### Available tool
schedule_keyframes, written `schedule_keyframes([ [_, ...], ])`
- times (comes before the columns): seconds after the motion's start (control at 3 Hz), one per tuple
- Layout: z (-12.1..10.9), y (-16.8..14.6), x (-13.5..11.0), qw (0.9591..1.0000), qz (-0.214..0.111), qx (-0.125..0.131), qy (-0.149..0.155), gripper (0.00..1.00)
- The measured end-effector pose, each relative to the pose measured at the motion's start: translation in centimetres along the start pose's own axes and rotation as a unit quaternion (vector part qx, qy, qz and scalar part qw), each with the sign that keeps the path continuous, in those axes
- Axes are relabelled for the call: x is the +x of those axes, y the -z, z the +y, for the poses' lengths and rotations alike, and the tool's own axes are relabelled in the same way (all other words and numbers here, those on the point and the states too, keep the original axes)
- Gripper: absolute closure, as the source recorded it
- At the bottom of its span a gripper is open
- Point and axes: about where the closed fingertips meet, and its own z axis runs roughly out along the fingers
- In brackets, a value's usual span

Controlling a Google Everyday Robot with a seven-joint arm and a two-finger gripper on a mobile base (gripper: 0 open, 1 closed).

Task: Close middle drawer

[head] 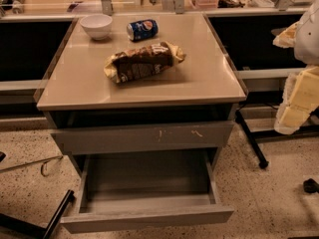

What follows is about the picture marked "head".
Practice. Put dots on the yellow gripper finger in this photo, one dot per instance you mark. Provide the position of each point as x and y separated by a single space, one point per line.
286 37
304 97

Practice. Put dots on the grey drawer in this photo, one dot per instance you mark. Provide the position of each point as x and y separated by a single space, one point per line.
130 191
142 137

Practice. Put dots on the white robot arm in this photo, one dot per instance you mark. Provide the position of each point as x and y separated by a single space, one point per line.
301 90

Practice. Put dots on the grey top drawer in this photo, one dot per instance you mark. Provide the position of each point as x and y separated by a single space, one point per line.
142 137

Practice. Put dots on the grey drawer cabinet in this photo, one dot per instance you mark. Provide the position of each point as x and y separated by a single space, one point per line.
201 88

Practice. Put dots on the black table leg right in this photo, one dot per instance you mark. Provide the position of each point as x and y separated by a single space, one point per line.
263 163

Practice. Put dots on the black table leg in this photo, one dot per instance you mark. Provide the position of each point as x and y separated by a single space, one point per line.
263 163
36 231

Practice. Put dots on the black caster wheel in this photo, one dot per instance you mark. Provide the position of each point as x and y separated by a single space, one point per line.
311 186

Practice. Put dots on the blue pepsi can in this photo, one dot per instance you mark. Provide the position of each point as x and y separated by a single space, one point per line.
142 30

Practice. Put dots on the brown chip bag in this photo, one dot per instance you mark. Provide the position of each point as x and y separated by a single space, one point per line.
135 64

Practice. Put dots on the white ceramic bowl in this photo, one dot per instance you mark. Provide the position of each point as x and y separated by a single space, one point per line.
97 26

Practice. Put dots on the black table leg left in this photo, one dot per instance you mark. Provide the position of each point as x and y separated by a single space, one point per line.
36 231

